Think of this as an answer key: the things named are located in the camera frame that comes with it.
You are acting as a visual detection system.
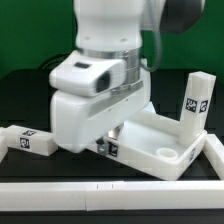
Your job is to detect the white obstacle bar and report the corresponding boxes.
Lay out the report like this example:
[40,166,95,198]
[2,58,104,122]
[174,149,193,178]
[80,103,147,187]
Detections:
[0,136,8,163]
[0,181,224,211]
[203,134,224,181]

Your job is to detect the white left obstacle bar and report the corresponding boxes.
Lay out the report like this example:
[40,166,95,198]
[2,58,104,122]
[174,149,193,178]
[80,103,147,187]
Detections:
[0,136,8,163]

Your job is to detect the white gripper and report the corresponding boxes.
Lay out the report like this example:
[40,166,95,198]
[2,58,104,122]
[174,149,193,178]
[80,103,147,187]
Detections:
[49,58,152,155]

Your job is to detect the white front obstacle bar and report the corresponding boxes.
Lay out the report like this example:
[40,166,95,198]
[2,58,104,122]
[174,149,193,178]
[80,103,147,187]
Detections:
[0,181,224,211]

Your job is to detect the white right obstacle bar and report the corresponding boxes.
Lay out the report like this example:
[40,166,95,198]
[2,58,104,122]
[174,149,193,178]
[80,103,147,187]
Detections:
[203,134,224,181]

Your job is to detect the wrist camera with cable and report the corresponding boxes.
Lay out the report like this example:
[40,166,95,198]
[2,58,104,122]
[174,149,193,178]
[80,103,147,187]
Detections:
[49,0,164,98]

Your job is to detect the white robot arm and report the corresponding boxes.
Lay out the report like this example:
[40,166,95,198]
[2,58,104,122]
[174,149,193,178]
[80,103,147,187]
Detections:
[49,0,206,153]

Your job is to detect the black cables at base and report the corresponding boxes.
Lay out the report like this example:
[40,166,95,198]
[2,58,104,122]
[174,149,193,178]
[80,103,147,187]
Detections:
[38,51,73,70]

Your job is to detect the white desk top tray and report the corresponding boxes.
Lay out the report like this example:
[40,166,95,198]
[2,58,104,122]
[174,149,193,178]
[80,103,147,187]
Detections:
[85,109,208,182]

